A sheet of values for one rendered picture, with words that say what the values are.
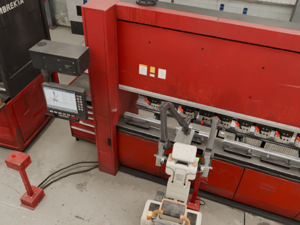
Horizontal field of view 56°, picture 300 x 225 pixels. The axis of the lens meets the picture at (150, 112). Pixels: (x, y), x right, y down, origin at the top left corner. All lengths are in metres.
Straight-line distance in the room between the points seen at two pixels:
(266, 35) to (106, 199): 2.66
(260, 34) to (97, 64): 1.56
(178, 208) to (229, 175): 1.00
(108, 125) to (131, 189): 1.00
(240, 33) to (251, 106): 0.77
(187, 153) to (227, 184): 1.18
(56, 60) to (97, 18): 0.54
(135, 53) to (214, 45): 0.81
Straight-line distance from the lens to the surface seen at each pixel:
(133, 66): 3.04
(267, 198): 3.71
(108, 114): 3.29
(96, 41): 2.85
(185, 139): 3.17
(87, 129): 4.23
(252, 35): 2.60
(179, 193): 2.94
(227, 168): 3.41
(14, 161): 3.41
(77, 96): 2.86
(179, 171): 2.61
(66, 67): 2.75
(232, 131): 3.53
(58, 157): 4.42
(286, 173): 3.37
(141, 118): 3.42
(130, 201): 3.82
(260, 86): 2.84
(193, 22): 2.63
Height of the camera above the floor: 3.18
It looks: 39 degrees down
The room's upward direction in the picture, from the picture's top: 3 degrees clockwise
